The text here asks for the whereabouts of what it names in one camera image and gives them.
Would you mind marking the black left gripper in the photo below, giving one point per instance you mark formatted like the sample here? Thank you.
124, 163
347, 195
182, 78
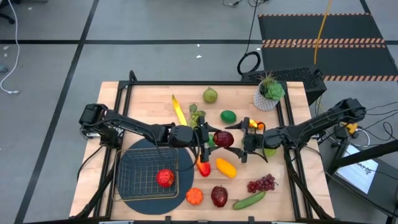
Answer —
203, 137

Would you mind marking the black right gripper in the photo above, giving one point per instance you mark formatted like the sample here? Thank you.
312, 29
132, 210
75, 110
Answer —
253, 141

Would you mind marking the small green lime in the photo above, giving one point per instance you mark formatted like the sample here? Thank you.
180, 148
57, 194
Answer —
211, 141

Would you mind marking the dark red apple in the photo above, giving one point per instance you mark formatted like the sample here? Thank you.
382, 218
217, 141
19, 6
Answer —
219, 196
224, 139

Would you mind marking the large green lime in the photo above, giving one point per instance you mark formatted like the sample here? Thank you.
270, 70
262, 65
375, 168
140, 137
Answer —
228, 117

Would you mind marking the yellow mango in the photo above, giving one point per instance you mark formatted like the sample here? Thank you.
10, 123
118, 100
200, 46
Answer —
226, 168

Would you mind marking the red orange pepper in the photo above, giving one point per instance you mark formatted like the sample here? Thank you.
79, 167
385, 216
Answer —
204, 169

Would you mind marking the green pear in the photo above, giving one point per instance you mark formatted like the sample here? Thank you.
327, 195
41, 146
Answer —
210, 96
270, 152

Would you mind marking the small orange pumpkin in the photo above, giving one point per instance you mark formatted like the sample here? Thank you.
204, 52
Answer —
194, 196

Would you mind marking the red pomegranate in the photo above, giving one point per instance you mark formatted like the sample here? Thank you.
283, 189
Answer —
165, 178

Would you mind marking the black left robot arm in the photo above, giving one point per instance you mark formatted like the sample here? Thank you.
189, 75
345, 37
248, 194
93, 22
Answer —
130, 124

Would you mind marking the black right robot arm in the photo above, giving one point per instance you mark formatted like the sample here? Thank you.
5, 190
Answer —
311, 126

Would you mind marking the orange tangerine cluster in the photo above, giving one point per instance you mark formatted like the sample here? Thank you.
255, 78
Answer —
259, 126

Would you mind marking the green grape bunch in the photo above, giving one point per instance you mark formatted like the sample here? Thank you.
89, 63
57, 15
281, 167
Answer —
194, 118

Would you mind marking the yellow banana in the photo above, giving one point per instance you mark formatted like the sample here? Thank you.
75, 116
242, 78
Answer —
179, 110

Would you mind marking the succulent in white patterned pot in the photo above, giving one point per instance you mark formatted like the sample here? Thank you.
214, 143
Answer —
264, 101

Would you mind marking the red grape bunch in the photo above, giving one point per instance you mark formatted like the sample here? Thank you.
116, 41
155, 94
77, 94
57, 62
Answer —
262, 184

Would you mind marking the green cucumber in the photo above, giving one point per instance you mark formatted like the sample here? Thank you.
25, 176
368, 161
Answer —
248, 200

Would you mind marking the round dark blue placemat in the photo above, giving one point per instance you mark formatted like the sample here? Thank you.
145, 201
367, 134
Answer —
158, 207

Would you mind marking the black computer case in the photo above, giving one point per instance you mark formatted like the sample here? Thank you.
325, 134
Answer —
298, 76

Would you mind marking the yellow power plug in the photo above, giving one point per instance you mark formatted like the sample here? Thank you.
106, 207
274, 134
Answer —
351, 127

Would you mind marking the black striped floor mat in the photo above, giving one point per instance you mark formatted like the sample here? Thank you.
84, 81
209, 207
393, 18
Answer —
326, 59

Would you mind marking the monitor with white screen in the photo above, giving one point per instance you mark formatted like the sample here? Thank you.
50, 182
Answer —
357, 174

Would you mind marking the black metal stand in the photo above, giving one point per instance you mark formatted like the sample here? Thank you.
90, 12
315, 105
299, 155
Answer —
367, 154

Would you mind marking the black chair base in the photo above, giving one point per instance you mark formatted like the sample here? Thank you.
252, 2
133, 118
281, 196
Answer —
7, 18

